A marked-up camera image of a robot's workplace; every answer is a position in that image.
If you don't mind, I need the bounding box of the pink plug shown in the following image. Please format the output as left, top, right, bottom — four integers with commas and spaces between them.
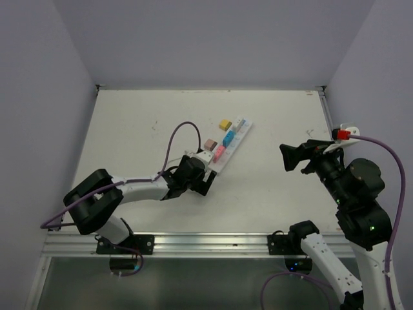
213, 145, 226, 162

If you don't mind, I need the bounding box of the aluminium front rail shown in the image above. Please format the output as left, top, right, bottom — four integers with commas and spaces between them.
41, 231, 356, 258

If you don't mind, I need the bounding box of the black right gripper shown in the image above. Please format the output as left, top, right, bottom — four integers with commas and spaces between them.
279, 138, 350, 205

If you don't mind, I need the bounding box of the white power strip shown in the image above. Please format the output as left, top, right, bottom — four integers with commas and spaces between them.
209, 116, 254, 176

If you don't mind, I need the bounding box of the blue plug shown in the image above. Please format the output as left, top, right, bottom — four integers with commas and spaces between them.
222, 130, 235, 148

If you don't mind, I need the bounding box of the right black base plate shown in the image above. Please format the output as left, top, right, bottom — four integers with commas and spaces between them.
267, 234, 305, 256

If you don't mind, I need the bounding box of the white plug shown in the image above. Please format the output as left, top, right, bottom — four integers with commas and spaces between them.
232, 117, 246, 134

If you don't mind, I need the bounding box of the yellow plug block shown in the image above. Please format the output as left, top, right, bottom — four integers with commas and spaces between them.
219, 119, 232, 131

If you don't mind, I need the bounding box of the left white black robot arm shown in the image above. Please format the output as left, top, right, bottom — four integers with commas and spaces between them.
63, 151, 217, 254

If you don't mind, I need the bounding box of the brown plug block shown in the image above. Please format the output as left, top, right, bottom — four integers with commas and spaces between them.
204, 139, 217, 152

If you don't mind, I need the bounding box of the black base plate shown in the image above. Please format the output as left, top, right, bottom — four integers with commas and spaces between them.
267, 234, 305, 256
95, 234, 155, 255

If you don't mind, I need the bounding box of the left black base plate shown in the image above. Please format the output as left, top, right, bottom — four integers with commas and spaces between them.
95, 234, 155, 255

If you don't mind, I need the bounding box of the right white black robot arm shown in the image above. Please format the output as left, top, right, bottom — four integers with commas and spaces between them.
279, 132, 403, 309

